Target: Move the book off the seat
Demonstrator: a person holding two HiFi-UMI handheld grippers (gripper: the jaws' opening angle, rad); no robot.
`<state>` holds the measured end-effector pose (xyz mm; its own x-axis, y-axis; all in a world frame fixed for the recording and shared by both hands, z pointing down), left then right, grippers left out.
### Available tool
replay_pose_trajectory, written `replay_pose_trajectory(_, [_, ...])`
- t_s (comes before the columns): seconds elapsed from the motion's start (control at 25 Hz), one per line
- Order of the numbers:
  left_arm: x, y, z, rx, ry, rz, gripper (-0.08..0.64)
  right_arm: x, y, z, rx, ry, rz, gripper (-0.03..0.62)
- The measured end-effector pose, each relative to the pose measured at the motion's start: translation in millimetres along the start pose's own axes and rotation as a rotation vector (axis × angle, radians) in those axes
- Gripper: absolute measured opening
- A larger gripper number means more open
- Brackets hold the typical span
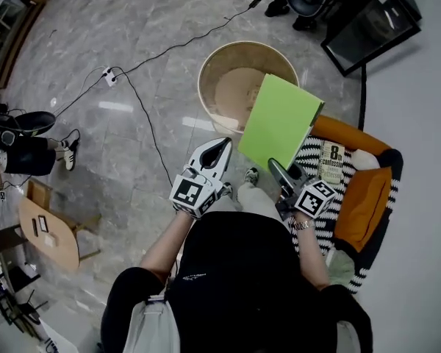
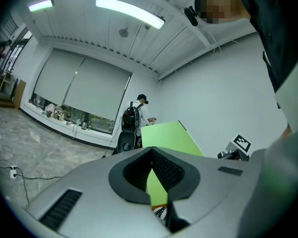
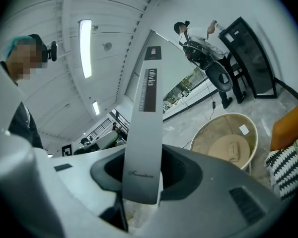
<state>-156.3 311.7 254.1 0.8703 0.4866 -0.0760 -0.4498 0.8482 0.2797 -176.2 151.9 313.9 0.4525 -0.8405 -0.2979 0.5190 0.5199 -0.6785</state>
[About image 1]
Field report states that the white power strip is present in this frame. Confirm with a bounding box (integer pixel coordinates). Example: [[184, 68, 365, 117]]
[[101, 65, 118, 88]]

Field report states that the person's right forearm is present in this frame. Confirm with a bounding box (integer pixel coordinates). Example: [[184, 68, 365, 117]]
[[290, 217, 331, 292]]

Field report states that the person's left forearm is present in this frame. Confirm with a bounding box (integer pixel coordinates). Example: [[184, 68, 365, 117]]
[[138, 211, 199, 282]]

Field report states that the silver wristwatch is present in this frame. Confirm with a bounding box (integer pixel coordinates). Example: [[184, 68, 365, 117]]
[[292, 218, 316, 232]]

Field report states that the white paperback book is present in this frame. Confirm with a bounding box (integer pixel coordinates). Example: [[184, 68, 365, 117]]
[[318, 140, 345, 187]]

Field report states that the orange sofa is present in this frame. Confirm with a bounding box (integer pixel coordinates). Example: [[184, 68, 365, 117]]
[[289, 114, 405, 296]]

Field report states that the green book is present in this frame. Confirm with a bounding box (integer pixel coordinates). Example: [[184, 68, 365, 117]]
[[237, 73, 326, 172]]

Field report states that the black floor cable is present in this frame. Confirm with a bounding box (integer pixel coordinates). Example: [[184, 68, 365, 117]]
[[112, 66, 177, 190], [113, 0, 258, 75]]

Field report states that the small wooden table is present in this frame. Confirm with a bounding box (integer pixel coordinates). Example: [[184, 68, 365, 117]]
[[18, 179, 103, 273]]

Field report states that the grey shoulder strap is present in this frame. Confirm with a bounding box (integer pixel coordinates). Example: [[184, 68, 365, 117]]
[[337, 320, 362, 353], [123, 298, 181, 353]]

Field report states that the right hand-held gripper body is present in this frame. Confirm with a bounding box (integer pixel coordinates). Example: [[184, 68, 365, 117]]
[[274, 162, 337, 223]]

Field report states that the orange zippered cushion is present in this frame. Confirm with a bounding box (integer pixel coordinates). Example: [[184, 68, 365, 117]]
[[333, 166, 393, 254]]

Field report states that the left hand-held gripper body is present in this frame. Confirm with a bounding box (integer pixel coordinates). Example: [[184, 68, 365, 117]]
[[168, 165, 234, 220]]

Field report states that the person's black shirt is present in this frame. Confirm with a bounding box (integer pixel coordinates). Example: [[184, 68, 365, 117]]
[[101, 211, 374, 353]]

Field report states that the black white striped throw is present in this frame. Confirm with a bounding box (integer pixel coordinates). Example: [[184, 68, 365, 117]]
[[290, 134, 404, 296]]

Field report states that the round beige basket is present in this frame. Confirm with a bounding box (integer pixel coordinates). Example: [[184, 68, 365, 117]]
[[197, 40, 301, 135]]

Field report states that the black monitor screen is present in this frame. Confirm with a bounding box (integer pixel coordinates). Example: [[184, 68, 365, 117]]
[[320, 0, 423, 77]]

